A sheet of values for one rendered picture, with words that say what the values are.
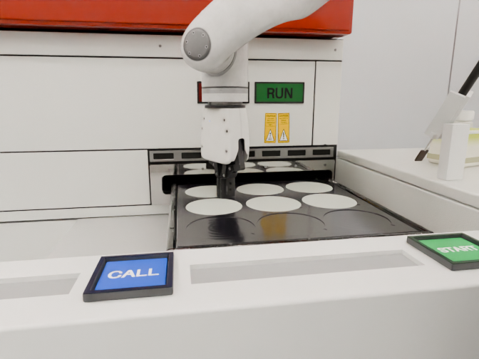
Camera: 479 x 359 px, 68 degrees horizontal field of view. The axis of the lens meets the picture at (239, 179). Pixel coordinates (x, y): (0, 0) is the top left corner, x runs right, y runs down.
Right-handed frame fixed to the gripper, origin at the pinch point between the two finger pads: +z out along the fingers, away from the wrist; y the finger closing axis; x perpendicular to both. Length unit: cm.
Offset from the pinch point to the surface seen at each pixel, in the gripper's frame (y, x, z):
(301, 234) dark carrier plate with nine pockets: 22.3, -2.5, 2.2
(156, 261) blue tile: 31.1, -27.8, -4.3
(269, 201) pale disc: 7.0, 4.9, 2.1
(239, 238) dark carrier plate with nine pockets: 18.4, -10.4, 2.1
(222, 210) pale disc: 6.5, -5.3, 2.1
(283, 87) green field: -6.7, 20.8, -19.2
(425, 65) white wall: -73, 216, -39
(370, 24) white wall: -93, 178, -64
